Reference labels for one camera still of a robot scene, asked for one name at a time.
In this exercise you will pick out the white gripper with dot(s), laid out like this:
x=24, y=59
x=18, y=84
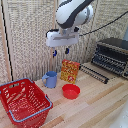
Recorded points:
x=61, y=37

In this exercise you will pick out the red yellow cereal box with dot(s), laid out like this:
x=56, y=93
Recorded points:
x=69, y=71

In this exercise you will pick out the red plastic bowl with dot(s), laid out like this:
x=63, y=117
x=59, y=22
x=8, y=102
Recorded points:
x=71, y=91

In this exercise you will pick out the red plastic shopping basket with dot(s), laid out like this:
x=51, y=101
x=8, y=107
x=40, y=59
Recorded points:
x=25, y=101

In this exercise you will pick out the woven wooden folding screen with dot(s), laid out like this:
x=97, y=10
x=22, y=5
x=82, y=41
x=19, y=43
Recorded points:
x=30, y=36

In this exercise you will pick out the black toaster oven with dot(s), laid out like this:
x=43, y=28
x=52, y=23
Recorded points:
x=111, y=56

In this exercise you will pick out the blue plastic mug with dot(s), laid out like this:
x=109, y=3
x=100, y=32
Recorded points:
x=51, y=79

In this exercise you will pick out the white black Franka robot arm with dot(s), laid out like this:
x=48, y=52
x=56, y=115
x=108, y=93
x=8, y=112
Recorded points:
x=71, y=13

